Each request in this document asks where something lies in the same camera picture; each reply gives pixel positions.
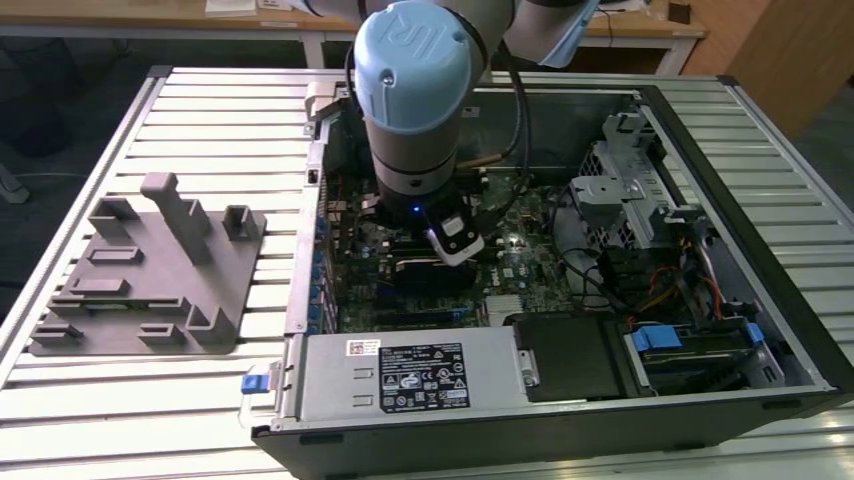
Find black graphics card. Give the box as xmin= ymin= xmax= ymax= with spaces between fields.
xmin=389 ymin=255 xmax=480 ymax=292

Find black expansion slot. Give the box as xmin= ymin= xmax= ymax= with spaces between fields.
xmin=369 ymin=309 xmax=469 ymax=329

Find green motherboard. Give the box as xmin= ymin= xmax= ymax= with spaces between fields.
xmin=323 ymin=169 xmax=581 ymax=335

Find silver finned heat sink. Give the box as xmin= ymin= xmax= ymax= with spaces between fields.
xmin=484 ymin=294 xmax=527 ymax=327

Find grey metal drive cage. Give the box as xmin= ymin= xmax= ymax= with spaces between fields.
xmin=565 ymin=112 xmax=681 ymax=251

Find silver power supply with label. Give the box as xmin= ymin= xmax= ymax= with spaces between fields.
xmin=292 ymin=332 xmax=539 ymax=422

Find grey plastic parts rack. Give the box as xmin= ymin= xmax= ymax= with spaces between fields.
xmin=26 ymin=172 xmax=269 ymax=357

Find blue case latch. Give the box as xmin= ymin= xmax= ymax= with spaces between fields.
xmin=238 ymin=362 xmax=285 ymax=399

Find hard disk in blue carrier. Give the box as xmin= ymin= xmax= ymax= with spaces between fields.
xmin=625 ymin=322 xmax=768 ymax=396

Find black open PC case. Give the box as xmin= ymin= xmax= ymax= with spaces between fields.
xmin=249 ymin=74 xmax=854 ymax=480

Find white paper sheet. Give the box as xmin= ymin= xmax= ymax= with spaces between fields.
xmin=202 ymin=0 xmax=258 ymax=15

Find grey furniture foot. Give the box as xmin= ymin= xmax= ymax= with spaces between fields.
xmin=0 ymin=162 xmax=32 ymax=204

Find wooden cabinet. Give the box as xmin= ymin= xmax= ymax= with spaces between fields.
xmin=679 ymin=0 xmax=854 ymax=144

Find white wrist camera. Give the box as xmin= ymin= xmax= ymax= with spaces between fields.
xmin=425 ymin=212 xmax=487 ymax=268

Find black cable with brass end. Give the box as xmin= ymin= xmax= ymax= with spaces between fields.
xmin=457 ymin=39 xmax=539 ymax=231

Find black internal cable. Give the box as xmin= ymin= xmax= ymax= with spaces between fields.
xmin=557 ymin=247 xmax=625 ymax=314

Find black camera cable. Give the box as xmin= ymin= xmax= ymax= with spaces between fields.
xmin=343 ymin=42 xmax=361 ymax=101

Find orange and yellow wires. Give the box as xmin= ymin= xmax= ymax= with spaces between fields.
xmin=625 ymin=287 xmax=676 ymax=315

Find wooden desk with white frame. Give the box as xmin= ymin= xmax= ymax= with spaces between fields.
xmin=0 ymin=0 xmax=709 ymax=77

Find red wire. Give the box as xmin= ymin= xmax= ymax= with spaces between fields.
xmin=649 ymin=267 xmax=728 ymax=321

